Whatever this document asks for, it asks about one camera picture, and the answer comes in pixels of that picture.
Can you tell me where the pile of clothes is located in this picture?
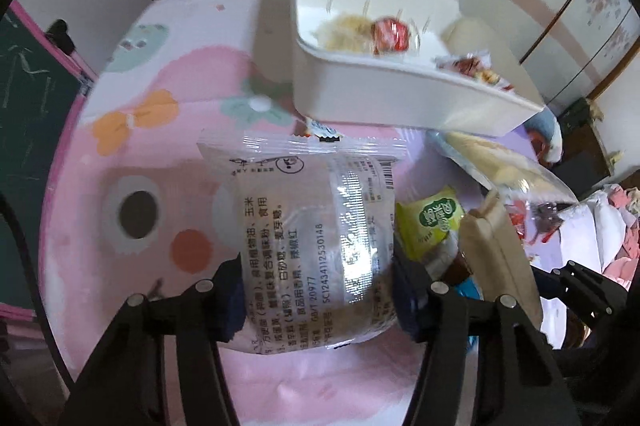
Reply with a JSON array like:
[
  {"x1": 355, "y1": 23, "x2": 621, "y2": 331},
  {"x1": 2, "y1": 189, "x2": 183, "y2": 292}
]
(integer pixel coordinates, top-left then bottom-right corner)
[{"x1": 602, "y1": 183, "x2": 640, "y2": 287}]

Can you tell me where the red and white snack packet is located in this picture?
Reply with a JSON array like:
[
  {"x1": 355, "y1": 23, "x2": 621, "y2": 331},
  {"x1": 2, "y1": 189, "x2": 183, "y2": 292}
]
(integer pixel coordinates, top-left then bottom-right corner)
[{"x1": 434, "y1": 50, "x2": 516, "y2": 93}]

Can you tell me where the brown snack packet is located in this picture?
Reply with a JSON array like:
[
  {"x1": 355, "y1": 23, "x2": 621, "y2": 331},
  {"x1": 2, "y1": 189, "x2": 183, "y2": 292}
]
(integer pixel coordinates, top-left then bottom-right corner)
[{"x1": 425, "y1": 246, "x2": 473, "y2": 287}]

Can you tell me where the black chalkboard knob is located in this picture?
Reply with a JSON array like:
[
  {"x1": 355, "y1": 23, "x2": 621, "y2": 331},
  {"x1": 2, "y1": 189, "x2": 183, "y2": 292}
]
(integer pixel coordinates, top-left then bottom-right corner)
[{"x1": 47, "y1": 20, "x2": 76, "y2": 54}]

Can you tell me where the cartoon printed tablecloth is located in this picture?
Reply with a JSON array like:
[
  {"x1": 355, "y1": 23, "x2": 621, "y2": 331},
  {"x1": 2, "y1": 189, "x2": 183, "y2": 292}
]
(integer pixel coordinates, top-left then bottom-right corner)
[{"x1": 47, "y1": 0, "x2": 551, "y2": 426}]

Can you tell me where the white pillow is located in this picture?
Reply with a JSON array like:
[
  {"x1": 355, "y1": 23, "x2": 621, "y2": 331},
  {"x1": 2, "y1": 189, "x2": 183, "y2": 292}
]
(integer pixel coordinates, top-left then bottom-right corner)
[{"x1": 560, "y1": 191, "x2": 626, "y2": 272}]

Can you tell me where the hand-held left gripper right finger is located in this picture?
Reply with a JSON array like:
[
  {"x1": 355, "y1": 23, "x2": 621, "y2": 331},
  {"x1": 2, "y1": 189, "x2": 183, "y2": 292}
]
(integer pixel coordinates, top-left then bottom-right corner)
[{"x1": 392, "y1": 251, "x2": 583, "y2": 426}]

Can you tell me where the green chalkboard with pink frame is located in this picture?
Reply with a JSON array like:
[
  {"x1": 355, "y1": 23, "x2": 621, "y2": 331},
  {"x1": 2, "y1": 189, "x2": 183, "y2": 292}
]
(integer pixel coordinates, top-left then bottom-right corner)
[{"x1": 0, "y1": 1, "x2": 98, "y2": 322}]

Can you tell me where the dark wooden cabinet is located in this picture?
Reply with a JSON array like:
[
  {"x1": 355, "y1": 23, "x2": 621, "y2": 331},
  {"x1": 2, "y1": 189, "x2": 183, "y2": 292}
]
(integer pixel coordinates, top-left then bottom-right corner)
[{"x1": 557, "y1": 98, "x2": 616, "y2": 194}]

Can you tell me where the green snack packet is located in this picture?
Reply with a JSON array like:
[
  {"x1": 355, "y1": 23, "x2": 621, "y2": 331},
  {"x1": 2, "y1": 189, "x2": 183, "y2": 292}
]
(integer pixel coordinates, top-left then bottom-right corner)
[{"x1": 396, "y1": 186, "x2": 466, "y2": 262}]

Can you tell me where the clear printed snack packet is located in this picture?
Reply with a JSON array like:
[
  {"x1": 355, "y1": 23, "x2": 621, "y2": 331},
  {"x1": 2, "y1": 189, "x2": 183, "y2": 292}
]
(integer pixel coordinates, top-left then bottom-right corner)
[{"x1": 196, "y1": 129, "x2": 408, "y2": 353}]

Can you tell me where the beige snack packet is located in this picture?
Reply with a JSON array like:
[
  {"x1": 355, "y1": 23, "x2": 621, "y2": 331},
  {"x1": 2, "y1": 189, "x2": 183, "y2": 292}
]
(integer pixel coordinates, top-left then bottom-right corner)
[{"x1": 457, "y1": 188, "x2": 543, "y2": 332}]

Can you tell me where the red wrapped snack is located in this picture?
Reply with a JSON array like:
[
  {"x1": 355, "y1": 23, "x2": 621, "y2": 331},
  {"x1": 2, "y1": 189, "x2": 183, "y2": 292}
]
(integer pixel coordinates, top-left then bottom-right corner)
[{"x1": 371, "y1": 17, "x2": 418, "y2": 54}]

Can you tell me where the small white snack packet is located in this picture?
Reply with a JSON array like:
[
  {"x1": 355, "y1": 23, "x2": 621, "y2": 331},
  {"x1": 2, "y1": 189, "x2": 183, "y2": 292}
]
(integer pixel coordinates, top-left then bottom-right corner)
[{"x1": 304, "y1": 116, "x2": 343, "y2": 142}]

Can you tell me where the white plastic storage box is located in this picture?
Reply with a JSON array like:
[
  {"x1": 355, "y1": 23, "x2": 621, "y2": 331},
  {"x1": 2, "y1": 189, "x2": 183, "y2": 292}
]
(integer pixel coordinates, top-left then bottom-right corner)
[{"x1": 290, "y1": 0, "x2": 546, "y2": 138}]

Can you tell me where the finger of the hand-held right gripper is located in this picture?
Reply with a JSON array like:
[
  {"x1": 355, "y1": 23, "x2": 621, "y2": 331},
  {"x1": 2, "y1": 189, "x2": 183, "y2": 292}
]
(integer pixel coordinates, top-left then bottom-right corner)
[{"x1": 532, "y1": 260, "x2": 631, "y2": 322}]

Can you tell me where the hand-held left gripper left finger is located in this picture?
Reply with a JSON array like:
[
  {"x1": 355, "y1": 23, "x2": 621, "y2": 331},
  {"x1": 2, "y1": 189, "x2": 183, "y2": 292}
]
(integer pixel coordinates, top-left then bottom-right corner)
[{"x1": 57, "y1": 256, "x2": 248, "y2": 426}]

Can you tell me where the pale yellow snack packet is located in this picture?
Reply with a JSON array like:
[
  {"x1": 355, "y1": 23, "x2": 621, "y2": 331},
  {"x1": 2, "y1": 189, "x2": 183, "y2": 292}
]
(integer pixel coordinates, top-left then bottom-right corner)
[{"x1": 312, "y1": 12, "x2": 378, "y2": 54}]

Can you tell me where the clear packet with red print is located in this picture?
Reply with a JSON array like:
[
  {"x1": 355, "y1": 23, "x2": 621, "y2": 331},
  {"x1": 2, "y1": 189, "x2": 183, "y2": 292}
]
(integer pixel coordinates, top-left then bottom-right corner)
[{"x1": 505, "y1": 198, "x2": 571, "y2": 252}]

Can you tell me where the floral sliding wardrobe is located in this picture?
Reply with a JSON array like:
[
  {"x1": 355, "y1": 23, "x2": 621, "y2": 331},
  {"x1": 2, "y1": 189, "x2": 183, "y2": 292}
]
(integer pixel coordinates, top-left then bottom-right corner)
[{"x1": 435, "y1": 0, "x2": 640, "y2": 117}]

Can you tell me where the blue cushion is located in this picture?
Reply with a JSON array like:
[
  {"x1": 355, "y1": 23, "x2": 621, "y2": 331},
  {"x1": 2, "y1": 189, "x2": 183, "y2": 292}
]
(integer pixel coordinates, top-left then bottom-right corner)
[{"x1": 525, "y1": 111, "x2": 566, "y2": 167}]

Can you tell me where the clear bag of yellow snacks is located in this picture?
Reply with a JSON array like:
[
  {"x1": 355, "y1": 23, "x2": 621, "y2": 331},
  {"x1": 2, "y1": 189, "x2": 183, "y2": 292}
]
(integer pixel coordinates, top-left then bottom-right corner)
[{"x1": 427, "y1": 129, "x2": 581, "y2": 207}]

